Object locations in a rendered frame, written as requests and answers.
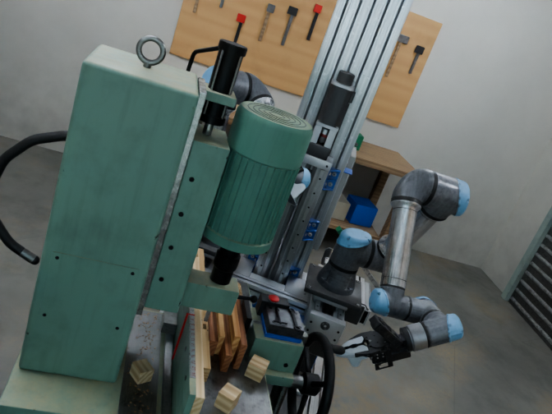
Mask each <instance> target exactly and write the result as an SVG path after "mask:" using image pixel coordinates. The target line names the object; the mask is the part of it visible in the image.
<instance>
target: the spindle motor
mask: <svg viewBox="0 0 552 414"><path fill-rule="evenodd" d="M312 136H313V131H312V126H311V124H310V123H308V122H307V121H305V120H303V119H302V118H300V117H298V116H296V115H294V114H292V113H289V112H287V111H284V110H282V109H280V108H276V107H273V106H270V105H267V104H263V103H257V102H251V101H244V102H242V103H241V104H240V105H239V106H237V110H236V112H235V116H234V118H233V121H232V125H231V128H230V131H229V133H228V138H227V141H228V145H229V149H230V153H229V156H228V161H227V163H226V166H225V169H224V171H223V175H222V178H221V181H220V183H219V186H218V190H217V193H216V196H215V199H214V203H213V206H212V209H211V211H210V214H209V218H208V221H207V224H206V226H205V231H204V236H205V237H207V238H208V239H209V240H210V241H212V242H213V243H214V244H216V245H218V246H221V247H222V248H224V249H227V250H229V251H234V252H236V253H241V254H246V255H260V254H264V253H265V252H267V251H268V250H269V248H270V247H271V244H272V242H273V239H274V235H275V233H276V231H277V228H278V225H279V222H280V220H281V218H282V216H283V211H284V210H285V207H286V204H287V202H288V198H289V196H290V194H291V191H292V188H293V185H294V183H295V181H296V178H297V174H298V173H299V170H300V166H301V164H302V162H303V159H304V157H305V155H306V151H307V149H308V146H309V144H310V142H311V137H312Z"/></svg>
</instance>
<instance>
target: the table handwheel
mask: <svg viewBox="0 0 552 414"><path fill-rule="evenodd" d="M308 336H309V337H308V339H307V341H306V344H305V346H304V348H303V351H302V354H301V357H300V359H299V362H298V363H297V368H296V369H295V372H294V374H293V378H294V380H293V382H292V386H291V387H290V388H288V390H287V414H303V411H304V408H305V406H306V402H307V399H308V398H309V396H316V395H317V394H318V393H319V392H320V388H323V392H322V396H321V399H320V405H319V408H318V411H317V413H316V414H329V409H330V406H331V402H332V399H333V394H334V382H335V362H334V352H333V349H332V346H331V343H330V341H329V340H328V338H327V337H326V336H325V335H324V334H323V333H321V332H312V333H309V334H308ZM314 342H318V343H319V344H320V346H321V349H322V352H323V356H324V381H321V378H320V376H319V375H318V374H313V373H311V362H310V352H309V347H310V346H311V344H312V343H314ZM304 358H305V370H306V372H303V373H302V374H301V375H299V373H300V369H301V364H302V362H303V359H304ZM297 389H298V390H299V392H300V393H301V394H302V397H301V402H300V405H299V408H298V410H297Z"/></svg>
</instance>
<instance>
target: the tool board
mask: <svg viewBox="0 0 552 414"><path fill-rule="evenodd" d="M337 1H338V0H183V3H182V8H181V11H180V15H179V17H178V21H177V27H176V30H175V33H174V36H173V40H172V45H171V48H170V53H172V54H175V55H177V56H180V57H183V58H187V59H190V57H191V54H192V52H193V51H194V50H195V49H198V48H208V47H214V46H218V45H219V40H220V39H226V40H230V41H232V42H235V43H237V44H240V45H243V46H245V47H247V53H246V56H245V57H244V58H243V59H242V62H241V66H240V69H239V71H246V72H249V73H251V74H253V75H254V76H256V77H257V78H259V79H260V80H261V81H262V82H263V84H265V85H269V86H272V87H274V88H277V89H280V90H284V91H287V92H290V93H293V94H297V95H300V96H302V97H303V94H304V92H305V89H306V86H307V83H308V80H309V79H310V76H311V72H312V70H313V67H314V65H315V60H316V58H317V56H318V53H319V50H320V47H321V44H322V42H323V40H324V36H325V33H326V30H327V29H328V26H329V22H330V20H331V17H332V15H333V12H334V8H335V6H336V3H337ZM442 25H443V24H442V23H439V22H437V21H433V20H431V19H429V18H426V17H424V16H420V15H418V14H416V13H414V12H411V11H410V12H409V13H408V15H407V19H406V20H405V23H404V25H403V28H402V31H401V33H400V35H399V37H398V41H397V43H396V45H395V47H394V50H393V53H392V55H391V58H390V59H389V63H388V65H387V67H386V69H385V72H384V75H383V77H382V79H381V82H380V83H379V87H378V89H377V91H376V94H375V97H374V99H373V101H372V104H371V106H370V109H369V112H368V113H367V115H366V117H367V118H369V119H372V120H375V121H377V122H382V123H384V124H387V125H390V126H392V127H397V128H398V126H399V124H400V122H401V120H402V118H403V114H404V113H405V111H406V108H407V106H408V103H409V101H410V99H411V96H412V94H413V91H414V89H415V88H416V84H417V82H418V81H419V78H420V76H421V73H422V71H423V69H424V66H425V64H426V61H427V59H428V57H429V56H430V52H431V50H432V48H433V46H434V44H435V41H436V39H437V36H438V34H439V32H440V29H441V27H442ZM218 52H219V51H213V52H207V53H197V54H196V56H195V59H194V61H195V62H199V63H202V64H205V65H207V66H210V67H211V66H214V64H215V61H216V57H217V55H218Z"/></svg>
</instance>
